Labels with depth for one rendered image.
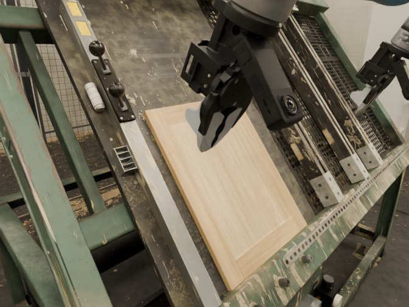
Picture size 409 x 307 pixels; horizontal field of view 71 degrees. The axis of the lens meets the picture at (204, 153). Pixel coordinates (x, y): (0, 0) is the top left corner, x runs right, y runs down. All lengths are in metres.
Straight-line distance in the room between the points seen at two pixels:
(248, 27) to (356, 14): 5.86
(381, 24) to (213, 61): 4.29
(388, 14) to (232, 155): 3.83
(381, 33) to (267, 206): 3.81
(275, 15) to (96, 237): 0.62
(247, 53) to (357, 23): 5.84
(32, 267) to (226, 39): 1.04
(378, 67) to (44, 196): 0.92
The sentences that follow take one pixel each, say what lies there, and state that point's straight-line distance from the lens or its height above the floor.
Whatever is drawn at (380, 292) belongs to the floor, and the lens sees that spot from 2.41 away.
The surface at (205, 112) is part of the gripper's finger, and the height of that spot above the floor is 1.42.
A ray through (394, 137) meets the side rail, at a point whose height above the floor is 0.95.
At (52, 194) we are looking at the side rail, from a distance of 0.68.
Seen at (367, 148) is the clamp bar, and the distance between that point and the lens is 1.78.
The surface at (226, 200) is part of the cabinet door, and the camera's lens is 0.91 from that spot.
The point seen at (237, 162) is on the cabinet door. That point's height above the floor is 1.13.
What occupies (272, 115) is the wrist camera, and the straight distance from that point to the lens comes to 0.34.
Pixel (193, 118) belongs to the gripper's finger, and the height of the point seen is 1.40.
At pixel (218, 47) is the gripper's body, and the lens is 0.40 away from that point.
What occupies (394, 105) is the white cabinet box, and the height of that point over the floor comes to 0.83.
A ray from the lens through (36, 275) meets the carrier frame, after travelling 1.19.
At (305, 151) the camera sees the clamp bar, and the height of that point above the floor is 1.10.
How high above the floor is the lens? 1.50
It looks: 20 degrees down
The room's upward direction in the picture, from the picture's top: straight up
